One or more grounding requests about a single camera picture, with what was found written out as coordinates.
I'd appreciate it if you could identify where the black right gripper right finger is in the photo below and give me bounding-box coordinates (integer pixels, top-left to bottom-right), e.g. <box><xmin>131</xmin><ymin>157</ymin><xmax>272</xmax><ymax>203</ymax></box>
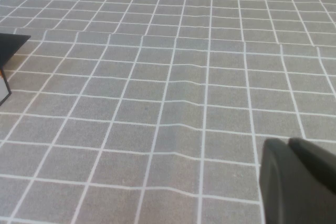
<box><xmin>288</xmin><ymin>137</ymin><xmax>336</xmax><ymax>196</ymax></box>

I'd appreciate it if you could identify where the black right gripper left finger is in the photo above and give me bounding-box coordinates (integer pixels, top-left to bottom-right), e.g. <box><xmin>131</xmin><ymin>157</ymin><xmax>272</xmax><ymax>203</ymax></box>
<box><xmin>259</xmin><ymin>138</ymin><xmax>336</xmax><ymax>224</ymax></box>

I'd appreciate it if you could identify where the black glasses case, blue print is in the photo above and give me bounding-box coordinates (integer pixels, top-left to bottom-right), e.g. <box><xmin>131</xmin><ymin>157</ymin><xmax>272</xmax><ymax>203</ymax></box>
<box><xmin>0</xmin><ymin>33</ymin><xmax>32</xmax><ymax>105</ymax></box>

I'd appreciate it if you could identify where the grey white-checked tablecloth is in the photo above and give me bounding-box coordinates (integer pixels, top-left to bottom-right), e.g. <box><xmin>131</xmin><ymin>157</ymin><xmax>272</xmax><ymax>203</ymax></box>
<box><xmin>0</xmin><ymin>0</ymin><xmax>336</xmax><ymax>224</ymax></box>

